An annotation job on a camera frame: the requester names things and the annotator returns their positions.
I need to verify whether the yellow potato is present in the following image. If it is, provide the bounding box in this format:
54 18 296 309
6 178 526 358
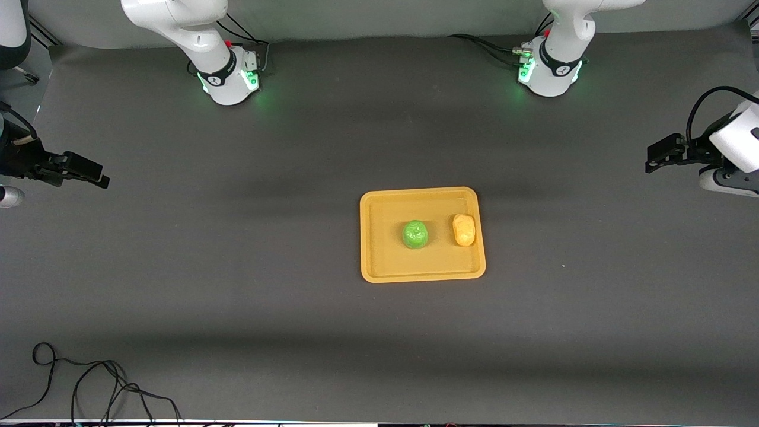
452 213 477 247

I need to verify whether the green apple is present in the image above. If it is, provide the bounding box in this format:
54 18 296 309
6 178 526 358
401 220 430 250

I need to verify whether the orange plastic tray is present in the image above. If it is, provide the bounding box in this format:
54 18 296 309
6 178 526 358
359 186 487 283

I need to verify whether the dark grey table mat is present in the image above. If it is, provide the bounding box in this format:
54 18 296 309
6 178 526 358
0 21 759 425

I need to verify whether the thin black loose cable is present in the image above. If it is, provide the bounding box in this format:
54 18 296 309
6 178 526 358
0 342 184 427

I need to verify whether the black right arm base cable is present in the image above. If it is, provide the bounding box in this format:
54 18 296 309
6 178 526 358
216 11 271 76

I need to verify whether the black arm base cable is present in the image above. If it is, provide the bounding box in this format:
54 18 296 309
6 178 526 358
216 11 271 76
448 33 533 67

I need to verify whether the black left arm base cable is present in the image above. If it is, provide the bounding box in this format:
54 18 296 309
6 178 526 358
448 33 533 67

